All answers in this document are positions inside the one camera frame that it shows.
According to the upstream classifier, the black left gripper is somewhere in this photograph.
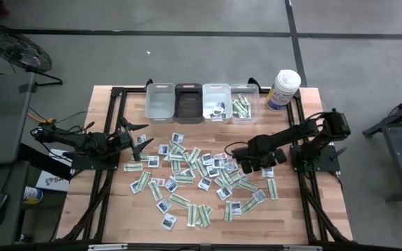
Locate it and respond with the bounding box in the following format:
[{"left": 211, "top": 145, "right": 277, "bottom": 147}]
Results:
[{"left": 107, "top": 117, "right": 155, "bottom": 162}]

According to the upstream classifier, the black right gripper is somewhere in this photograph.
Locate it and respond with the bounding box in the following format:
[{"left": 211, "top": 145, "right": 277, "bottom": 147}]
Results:
[{"left": 231, "top": 135, "right": 279, "bottom": 174}]

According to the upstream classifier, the light grey plastic bin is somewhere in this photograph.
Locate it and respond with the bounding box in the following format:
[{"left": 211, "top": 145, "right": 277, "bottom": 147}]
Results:
[{"left": 144, "top": 82, "right": 177, "bottom": 125}]

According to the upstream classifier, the clear plastic bin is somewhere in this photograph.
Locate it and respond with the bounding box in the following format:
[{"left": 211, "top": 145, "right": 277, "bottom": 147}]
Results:
[{"left": 230, "top": 82, "right": 261, "bottom": 126}]

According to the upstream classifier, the dark grey plastic bin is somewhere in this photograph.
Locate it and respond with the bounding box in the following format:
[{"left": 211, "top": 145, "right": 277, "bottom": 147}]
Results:
[{"left": 174, "top": 82, "right": 204, "bottom": 125}]

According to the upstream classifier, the white plastic bin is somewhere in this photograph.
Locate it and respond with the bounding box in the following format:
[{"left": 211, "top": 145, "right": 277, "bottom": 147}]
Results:
[{"left": 202, "top": 82, "right": 232, "bottom": 126}]

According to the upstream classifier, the disinfecting wipes canister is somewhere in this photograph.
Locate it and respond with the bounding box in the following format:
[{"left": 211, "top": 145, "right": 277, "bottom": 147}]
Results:
[{"left": 265, "top": 68, "right": 302, "bottom": 112}]

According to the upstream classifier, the white cardboard box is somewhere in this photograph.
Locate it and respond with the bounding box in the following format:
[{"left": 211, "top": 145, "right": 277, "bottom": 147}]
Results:
[{"left": 35, "top": 149, "right": 73, "bottom": 193}]

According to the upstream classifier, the blue yellow can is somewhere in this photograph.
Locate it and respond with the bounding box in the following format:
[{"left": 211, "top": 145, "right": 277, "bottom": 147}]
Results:
[{"left": 22, "top": 185, "right": 44, "bottom": 206}]

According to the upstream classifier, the grey desk top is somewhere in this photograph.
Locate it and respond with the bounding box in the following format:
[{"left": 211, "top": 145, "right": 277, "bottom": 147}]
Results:
[{"left": 0, "top": 72, "right": 36, "bottom": 167}]

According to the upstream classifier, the grey low desk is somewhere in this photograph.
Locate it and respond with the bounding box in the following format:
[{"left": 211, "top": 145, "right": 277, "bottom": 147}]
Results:
[{"left": 0, "top": 160, "right": 31, "bottom": 247}]

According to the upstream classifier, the dark grey metal stand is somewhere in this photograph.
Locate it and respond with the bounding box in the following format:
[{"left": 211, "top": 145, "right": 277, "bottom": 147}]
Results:
[{"left": 361, "top": 89, "right": 402, "bottom": 204}]

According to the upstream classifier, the black floor fan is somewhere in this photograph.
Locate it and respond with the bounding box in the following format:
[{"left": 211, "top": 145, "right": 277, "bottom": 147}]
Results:
[{"left": 0, "top": 22, "right": 64, "bottom": 87}]

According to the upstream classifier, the yellow cable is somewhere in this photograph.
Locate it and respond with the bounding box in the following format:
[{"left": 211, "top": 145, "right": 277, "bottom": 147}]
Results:
[{"left": 28, "top": 106, "right": 57, "bottom": 126}]

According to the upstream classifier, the silver metal bracket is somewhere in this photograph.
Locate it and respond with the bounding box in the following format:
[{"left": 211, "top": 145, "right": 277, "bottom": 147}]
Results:
[
  {"left": 283, "top": 245, "right": 323, "bottom": 251},
  {"left": 87, "top": 243, "right": 128, "bottom": 251}
]

